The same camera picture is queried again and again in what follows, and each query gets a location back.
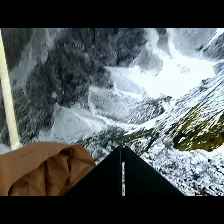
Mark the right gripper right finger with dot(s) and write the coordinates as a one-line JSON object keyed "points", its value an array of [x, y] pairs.
{"points": [[146, 180]]}

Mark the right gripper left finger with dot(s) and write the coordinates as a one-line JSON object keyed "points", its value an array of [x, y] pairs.
{"points": [[105, 178]]}

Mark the brown garment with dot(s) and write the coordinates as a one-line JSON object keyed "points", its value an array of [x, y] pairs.
{"points": [[40, 170]]}

